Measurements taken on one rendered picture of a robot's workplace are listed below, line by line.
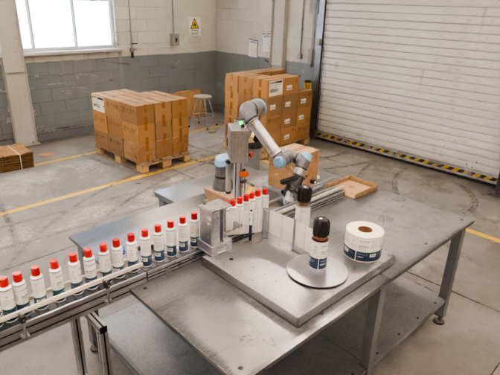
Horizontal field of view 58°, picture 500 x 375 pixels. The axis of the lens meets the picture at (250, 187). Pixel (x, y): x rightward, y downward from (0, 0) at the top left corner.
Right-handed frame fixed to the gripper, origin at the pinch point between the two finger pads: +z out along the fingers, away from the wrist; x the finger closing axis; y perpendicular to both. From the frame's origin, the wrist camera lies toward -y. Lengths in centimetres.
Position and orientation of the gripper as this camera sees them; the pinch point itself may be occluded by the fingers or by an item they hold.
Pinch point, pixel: (283, 202)
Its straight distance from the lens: 293.7
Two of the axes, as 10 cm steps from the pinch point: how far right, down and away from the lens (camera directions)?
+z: -3.9, 9.2, 0.1
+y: 6.8, 2.9, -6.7
